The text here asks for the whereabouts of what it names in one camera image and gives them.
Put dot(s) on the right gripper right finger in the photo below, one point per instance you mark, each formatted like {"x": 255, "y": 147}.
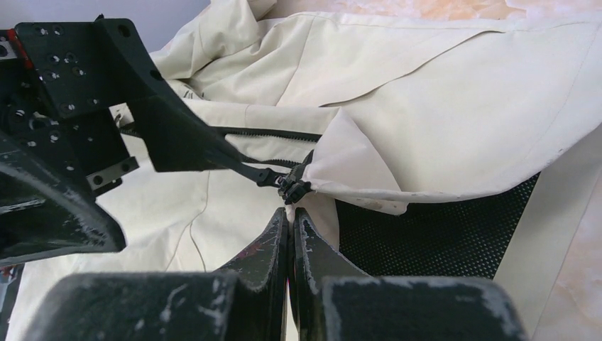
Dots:
{"x": 332, "y": 299}

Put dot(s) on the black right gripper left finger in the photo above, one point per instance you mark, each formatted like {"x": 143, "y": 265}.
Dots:
{"x": 245, "y": 299}

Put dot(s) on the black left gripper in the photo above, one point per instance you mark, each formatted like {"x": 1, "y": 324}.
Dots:
{"x": 70, "y": 91}

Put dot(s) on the beige zip jacket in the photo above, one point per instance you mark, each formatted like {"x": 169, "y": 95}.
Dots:
{"x": 419, "y": 148}

